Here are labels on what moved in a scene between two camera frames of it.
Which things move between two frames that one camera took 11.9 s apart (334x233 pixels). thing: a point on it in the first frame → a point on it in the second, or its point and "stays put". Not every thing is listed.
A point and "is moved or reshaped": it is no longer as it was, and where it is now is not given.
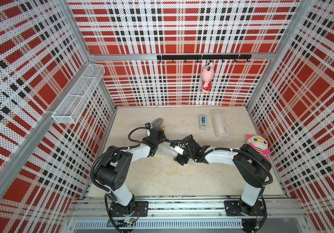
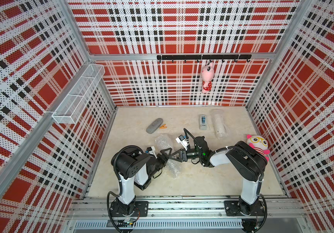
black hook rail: (227, 57) stays put
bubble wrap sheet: (164, 148) is moved or reshaped
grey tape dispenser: (203, 120) stays put
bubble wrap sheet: (218, 123) stays put
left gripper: (162, 137) → (163, 161)
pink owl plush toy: (259, 144) stays put
